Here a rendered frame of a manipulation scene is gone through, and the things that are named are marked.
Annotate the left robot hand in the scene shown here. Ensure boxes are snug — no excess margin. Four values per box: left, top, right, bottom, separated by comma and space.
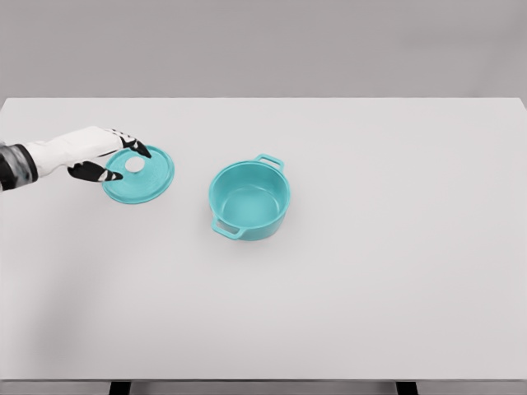
62, 125, 152, 183

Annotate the teal pot lid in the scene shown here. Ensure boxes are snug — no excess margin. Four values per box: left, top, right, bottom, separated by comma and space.
100, 144, 175, 204

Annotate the teal pot with handles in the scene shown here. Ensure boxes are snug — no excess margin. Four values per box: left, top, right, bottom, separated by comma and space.
208, 153, 293, 243

